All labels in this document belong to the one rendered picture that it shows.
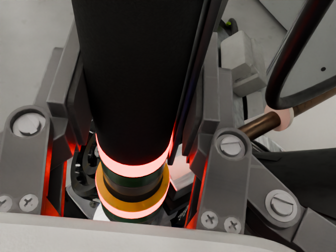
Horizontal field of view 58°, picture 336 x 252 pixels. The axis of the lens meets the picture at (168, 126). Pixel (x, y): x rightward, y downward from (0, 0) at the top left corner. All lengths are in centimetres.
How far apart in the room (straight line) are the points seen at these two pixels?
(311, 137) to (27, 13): 229
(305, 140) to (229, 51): 22
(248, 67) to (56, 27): 196
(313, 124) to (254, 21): 217
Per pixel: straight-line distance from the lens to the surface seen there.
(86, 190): 35
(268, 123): 26
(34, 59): 222
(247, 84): 60
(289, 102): 25
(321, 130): 53
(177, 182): 21
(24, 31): 242
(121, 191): 16
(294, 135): 55
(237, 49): 60
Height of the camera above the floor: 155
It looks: 58 degrees down
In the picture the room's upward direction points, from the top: 12 degrees clockwise
